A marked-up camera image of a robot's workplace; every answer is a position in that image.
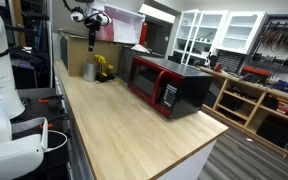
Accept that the black parts drawer organizer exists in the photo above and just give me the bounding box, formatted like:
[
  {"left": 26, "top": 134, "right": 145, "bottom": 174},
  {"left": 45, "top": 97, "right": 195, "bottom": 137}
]
[{"left": 217, "top": 51, "right": 245, "bottom": 73}]

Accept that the dark grey storage bin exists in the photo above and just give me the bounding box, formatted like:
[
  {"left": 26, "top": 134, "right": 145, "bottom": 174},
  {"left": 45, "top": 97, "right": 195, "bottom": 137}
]
[{"left": 118, "top": 44, "right": 165, "bottom": 84}]

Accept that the red black microwave body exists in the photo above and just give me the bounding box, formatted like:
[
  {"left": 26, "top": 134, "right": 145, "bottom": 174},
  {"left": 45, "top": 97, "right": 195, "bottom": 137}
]
[{"left": 127, "top": 55, "right": 215, "bottom": 120}]

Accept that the pink translucent plastic bin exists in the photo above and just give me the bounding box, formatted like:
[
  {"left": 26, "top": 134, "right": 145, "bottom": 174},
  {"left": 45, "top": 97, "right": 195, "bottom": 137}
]
[{"left": 96, "top": 4, "right": 145, "bottom": 44}]

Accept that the large cardboard box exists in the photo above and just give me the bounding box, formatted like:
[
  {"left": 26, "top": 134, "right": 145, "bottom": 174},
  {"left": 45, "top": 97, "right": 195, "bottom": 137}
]
[{"left": 58, "top": 29, "right": 123, "bottom": 76}]

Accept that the white cable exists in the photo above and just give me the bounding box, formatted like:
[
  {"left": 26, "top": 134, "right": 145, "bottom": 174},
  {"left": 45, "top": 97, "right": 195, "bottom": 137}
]
[{"left": 43, "top": 129, "right": 69, "bottom": 153}]

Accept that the white glass door cabinet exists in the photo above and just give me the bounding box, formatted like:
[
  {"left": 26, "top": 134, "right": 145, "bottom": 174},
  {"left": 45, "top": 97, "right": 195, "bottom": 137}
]
[{"left": 171, "top": 9, "right": 228, "bottom": 66}]

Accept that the black tool pegboard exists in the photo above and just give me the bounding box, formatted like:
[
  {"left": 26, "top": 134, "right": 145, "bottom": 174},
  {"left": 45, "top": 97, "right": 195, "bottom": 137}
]
[{"left": 249, "top": 14, "right": 288, "bottom": 73}]

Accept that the red black microwave door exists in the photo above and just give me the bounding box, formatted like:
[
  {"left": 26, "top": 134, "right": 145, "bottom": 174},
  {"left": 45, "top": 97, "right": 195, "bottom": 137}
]
[{"left": 128, "top": 56, "right": 172, "bottom": 109}]

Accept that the red toolbox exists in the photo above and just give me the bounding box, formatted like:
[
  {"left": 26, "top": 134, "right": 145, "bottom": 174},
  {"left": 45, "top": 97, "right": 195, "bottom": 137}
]
[{"left": 241, "top": 66, "right": 271, "bottom": 83}]

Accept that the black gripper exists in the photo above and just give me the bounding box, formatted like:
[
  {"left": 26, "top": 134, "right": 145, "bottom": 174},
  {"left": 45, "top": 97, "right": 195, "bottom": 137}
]
[{"left": 84, "top": 18, "right": 100, "bottom": 52}]

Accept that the yellow handled tool set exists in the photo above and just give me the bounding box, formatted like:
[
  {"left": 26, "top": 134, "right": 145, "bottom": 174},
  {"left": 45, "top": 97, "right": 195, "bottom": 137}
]
[{"left": 95, "top": 54, "right": 114, "bottom": 83}]

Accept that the wooden workbench shelf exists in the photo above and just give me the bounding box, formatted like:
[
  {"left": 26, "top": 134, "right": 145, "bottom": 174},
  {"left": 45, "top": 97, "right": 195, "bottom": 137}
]
[{"left": 200, "top": 67, "right": 288, "bottom": 156}]

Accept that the black clamp orange tip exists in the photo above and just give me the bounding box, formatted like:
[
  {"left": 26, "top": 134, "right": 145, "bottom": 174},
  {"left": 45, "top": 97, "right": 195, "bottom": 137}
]
[{"left": 38, "top": 95, "right": 64, "bottom": 108}]

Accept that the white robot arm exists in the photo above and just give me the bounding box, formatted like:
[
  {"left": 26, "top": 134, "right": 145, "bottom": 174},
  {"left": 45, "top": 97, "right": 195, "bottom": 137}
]
[{"left": 0, "top": 16, "right": 52, "bottom": 180}]

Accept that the grey metal cylinder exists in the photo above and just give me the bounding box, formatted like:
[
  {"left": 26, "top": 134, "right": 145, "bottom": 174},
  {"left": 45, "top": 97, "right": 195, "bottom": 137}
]
[{"left": 84, "top": 62, "right": 97, "bottom": 82}]

